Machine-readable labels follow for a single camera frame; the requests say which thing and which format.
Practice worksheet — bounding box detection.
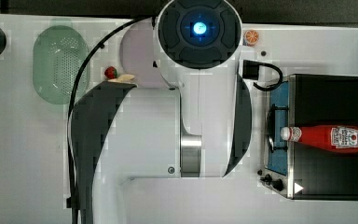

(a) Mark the red plush ketchup bottle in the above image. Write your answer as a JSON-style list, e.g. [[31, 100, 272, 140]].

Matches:
[[280, 125, 358, 153]]

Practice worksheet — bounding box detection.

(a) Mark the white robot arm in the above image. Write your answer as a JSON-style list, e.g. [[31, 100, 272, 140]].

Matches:
[[67, 0, 252, 224]]

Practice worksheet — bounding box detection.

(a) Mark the black steel toaster oven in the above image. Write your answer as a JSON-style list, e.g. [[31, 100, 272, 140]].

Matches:
[[258, 75, 358, 201]]

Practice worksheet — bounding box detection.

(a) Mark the yellow plush banana toy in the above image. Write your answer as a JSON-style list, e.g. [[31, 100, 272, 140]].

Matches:
[[108, 74, 135, 83]]

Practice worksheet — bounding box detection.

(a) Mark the lavender round plate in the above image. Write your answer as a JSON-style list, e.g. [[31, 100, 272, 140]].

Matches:
[[119, 18, 176, 90]]

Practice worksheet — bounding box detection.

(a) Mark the red strawberry toy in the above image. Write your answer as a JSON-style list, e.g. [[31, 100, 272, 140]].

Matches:
[[104, 66, 118, 79]]

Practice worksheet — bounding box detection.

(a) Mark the orange slice toy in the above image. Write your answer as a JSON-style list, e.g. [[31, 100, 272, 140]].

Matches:
[[243, 30, 259, 47]]

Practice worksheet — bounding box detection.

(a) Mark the green perforated colander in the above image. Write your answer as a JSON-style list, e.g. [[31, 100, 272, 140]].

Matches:
[[33, 25, 89, 105]]

